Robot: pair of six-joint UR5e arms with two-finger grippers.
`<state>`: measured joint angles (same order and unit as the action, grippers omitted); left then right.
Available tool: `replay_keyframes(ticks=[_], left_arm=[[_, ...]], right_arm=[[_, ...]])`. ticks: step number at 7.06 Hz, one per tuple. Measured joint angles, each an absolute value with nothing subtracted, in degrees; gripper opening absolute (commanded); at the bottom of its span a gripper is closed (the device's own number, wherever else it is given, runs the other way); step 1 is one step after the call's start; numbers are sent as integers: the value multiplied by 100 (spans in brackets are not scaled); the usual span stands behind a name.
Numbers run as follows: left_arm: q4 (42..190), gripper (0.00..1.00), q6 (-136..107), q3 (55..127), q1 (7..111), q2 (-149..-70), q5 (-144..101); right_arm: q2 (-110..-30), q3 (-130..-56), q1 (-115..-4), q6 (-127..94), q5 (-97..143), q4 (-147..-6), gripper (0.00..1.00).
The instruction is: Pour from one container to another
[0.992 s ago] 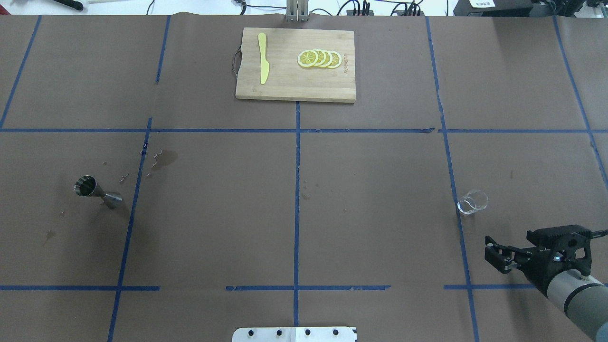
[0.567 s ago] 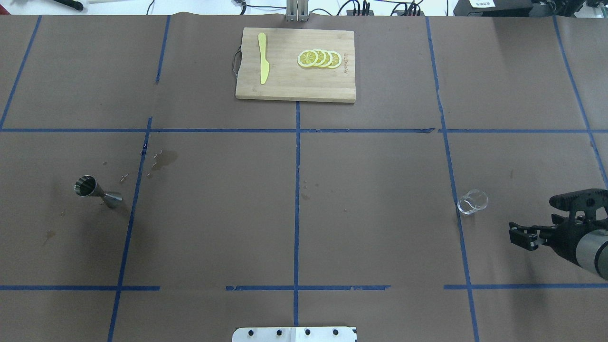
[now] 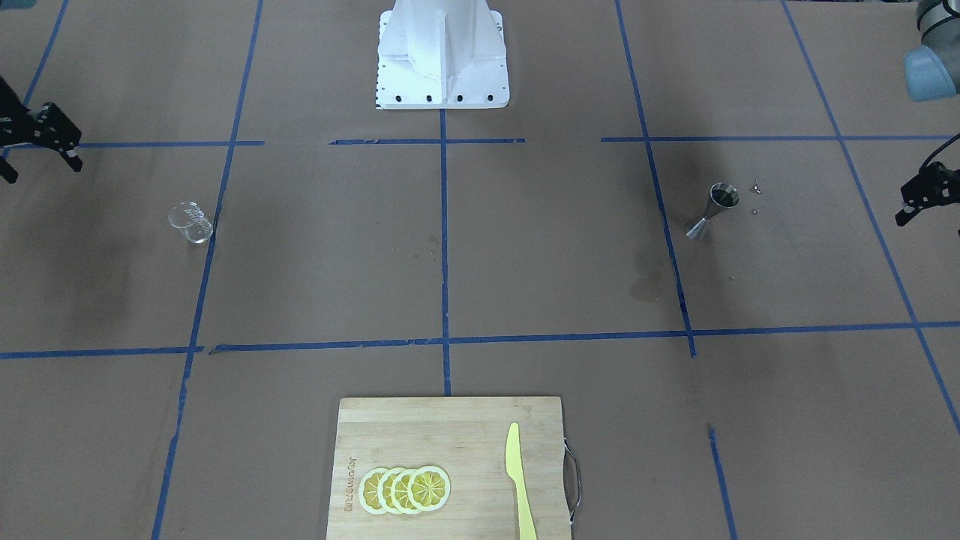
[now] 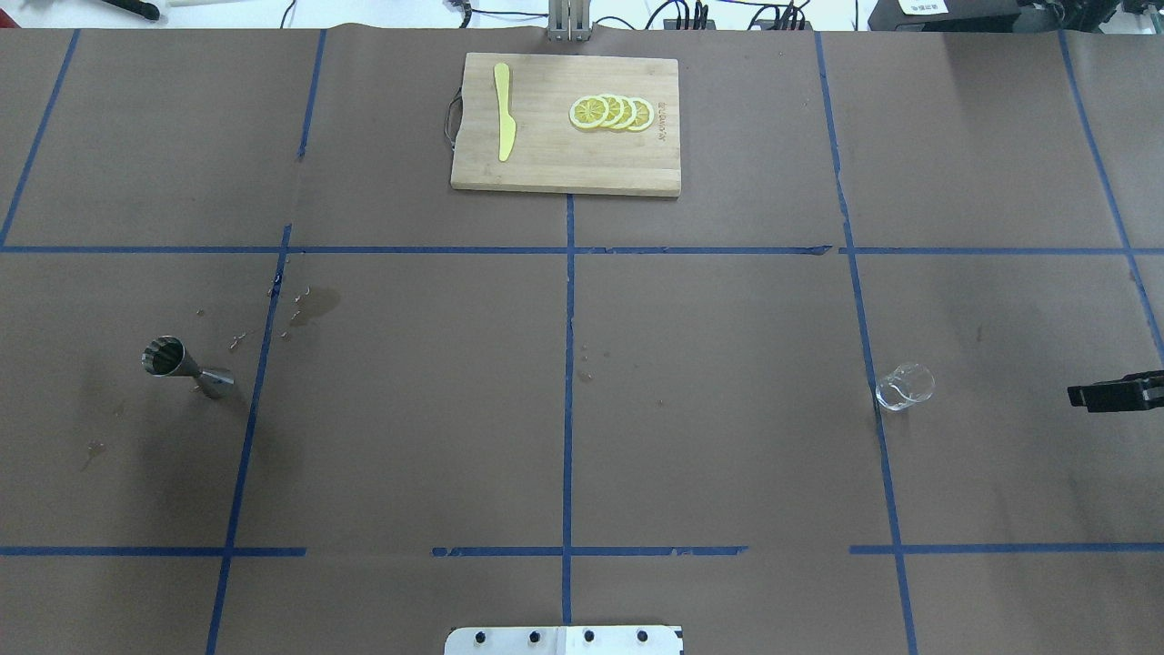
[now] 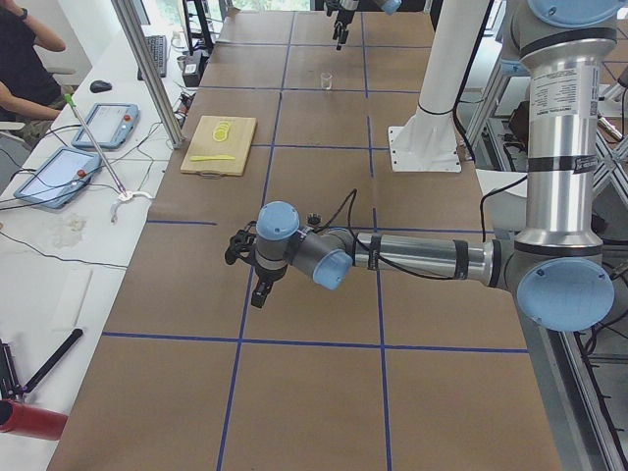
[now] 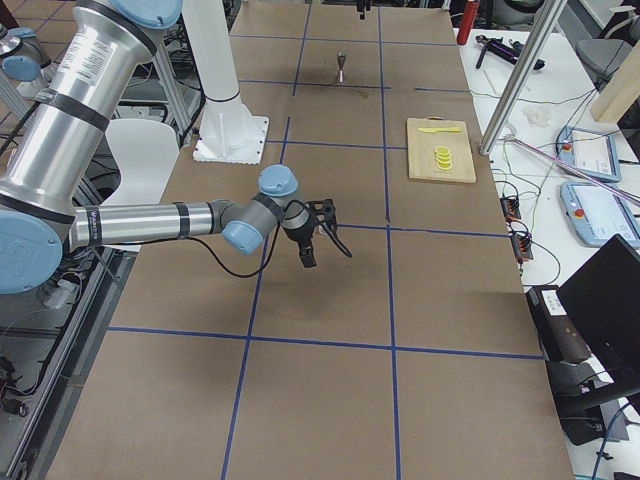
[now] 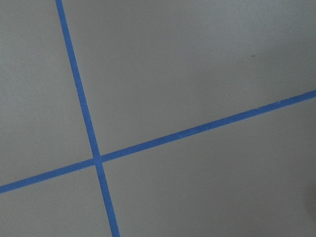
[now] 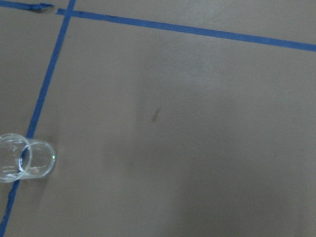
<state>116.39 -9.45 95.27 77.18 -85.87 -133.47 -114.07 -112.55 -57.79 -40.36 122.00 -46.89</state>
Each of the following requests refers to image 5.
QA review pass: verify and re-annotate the aluminium frame post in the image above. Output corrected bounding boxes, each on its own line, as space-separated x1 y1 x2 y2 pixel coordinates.
111 0 184 149

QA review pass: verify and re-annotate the blue teach pendant near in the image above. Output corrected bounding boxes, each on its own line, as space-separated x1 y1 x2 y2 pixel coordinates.
14 147 102 210

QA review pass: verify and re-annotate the clear glass cup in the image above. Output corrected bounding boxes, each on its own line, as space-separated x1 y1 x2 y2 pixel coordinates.
320 72 333 91

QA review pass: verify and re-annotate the blue teach pendant far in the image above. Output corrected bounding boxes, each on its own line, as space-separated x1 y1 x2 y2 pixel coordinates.
85 103 139 150

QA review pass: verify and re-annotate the seated person black shirt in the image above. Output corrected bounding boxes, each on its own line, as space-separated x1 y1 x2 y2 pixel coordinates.
1 1 66 147

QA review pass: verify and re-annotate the red cylinder bottle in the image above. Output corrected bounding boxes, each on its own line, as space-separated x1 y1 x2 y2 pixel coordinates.
1 399 68 441

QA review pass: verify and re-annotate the green handled reach grabber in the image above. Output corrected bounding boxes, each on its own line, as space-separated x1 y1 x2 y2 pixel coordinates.
64 93 153 224

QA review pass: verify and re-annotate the black handled tool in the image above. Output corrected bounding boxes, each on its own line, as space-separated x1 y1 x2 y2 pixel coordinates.
21 328 83 394

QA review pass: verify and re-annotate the black computer mouse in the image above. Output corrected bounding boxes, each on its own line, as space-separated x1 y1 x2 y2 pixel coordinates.
89 79 113 93

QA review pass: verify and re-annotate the blue teach pendant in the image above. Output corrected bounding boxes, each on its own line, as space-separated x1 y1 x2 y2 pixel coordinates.
14 147 102 210
85 103 139 150

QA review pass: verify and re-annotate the bamboo cutting board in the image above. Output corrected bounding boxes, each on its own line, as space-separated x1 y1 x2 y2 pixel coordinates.
181 115 257 177

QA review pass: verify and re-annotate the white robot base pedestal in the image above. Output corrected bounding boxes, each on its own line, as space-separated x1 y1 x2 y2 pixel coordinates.
389 0 492 173

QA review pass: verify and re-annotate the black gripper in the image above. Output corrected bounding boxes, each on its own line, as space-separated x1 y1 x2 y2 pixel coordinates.
333 0 356 51
250 262 285 308

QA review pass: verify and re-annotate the black keyboard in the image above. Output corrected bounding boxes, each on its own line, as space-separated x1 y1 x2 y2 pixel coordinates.
144 35 169 78

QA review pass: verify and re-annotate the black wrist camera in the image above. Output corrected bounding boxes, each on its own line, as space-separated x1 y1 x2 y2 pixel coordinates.
224 230 256 265

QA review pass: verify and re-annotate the yellow plastic knife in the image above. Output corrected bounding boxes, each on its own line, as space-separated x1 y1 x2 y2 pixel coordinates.
189 154 236 162

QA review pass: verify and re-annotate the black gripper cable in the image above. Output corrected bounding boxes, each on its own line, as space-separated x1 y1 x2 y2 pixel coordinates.
313 188 359 236

